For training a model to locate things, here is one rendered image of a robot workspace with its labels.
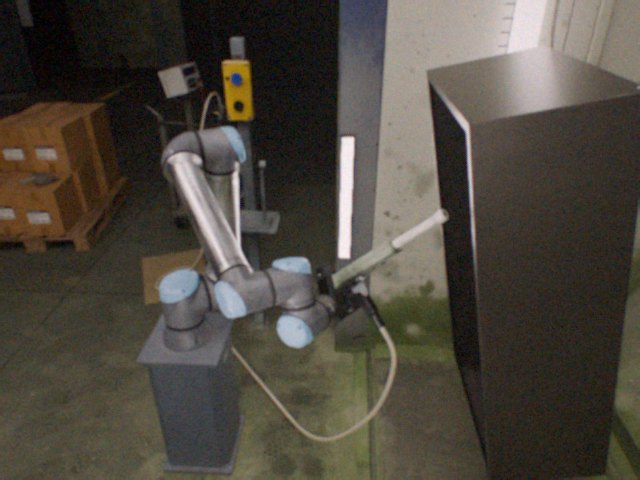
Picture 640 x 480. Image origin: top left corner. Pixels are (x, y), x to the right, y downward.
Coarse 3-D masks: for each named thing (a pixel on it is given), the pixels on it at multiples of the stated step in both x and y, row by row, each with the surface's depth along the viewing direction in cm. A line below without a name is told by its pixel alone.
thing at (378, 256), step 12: (432, 216) 129; (444, 216) 126; (420, 228) 130; (396, 240) 136; (408, 240) 134; (372, 252) 140; (384, 252) 137; (396, 252) 137; (360, 264) 143; (372, 264) 141; (336, 276) 149; (348, 276) 146; (336, 288) 150; (372, 300) 147; (372, 312) 146; (384, 324) 146
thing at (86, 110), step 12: (72, 108) 421; (84, 108) 421; (96, 108) 421; (84, 120) 407; (96, 120) 419; (108, 120) 443; (96, 132) 418; (108, 132) 444; (96, 144) 418; (108, 144) 443
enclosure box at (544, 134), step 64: (512, 64) 135; (576, 64) 121; (448, 128) 160; (512, 128) 100; (576, 128) 99; (448, 192) 172; (512, 192) 107; (576, 192) 106; (448, 256) 185; (512, 256) 115; (576, 256) 114; (512, 320) 124; (576, 320) 123; (512, 384) 135; (576, 384) 134; (512, 448) 148; (576, 448) 147
